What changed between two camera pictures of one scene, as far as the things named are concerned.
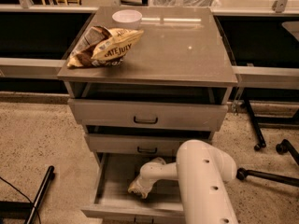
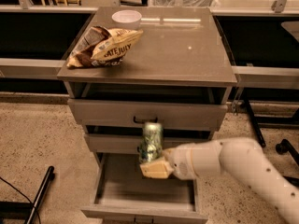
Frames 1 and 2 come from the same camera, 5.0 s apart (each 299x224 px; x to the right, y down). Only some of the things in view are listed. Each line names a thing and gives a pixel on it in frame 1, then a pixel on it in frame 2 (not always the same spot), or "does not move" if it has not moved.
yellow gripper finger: [159, 160] to [166, 152]
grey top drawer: [103, 112] does not move
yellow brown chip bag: [104, 47] does not move
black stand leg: [21, 210] does not move
